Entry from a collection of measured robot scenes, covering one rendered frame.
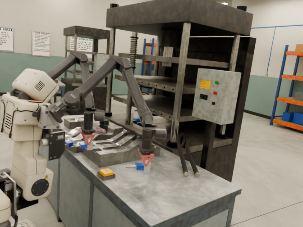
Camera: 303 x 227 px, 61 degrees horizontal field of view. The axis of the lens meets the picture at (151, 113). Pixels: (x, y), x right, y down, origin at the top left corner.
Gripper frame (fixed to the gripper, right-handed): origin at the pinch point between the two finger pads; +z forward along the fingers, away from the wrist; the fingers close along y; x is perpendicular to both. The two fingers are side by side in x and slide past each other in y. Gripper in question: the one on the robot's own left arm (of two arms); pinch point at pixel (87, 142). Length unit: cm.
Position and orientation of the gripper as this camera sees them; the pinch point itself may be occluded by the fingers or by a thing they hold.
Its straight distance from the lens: 169.4
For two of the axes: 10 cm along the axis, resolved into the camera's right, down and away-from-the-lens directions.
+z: -0.9, 9.7, 2.0
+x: -8.4, 0.4, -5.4
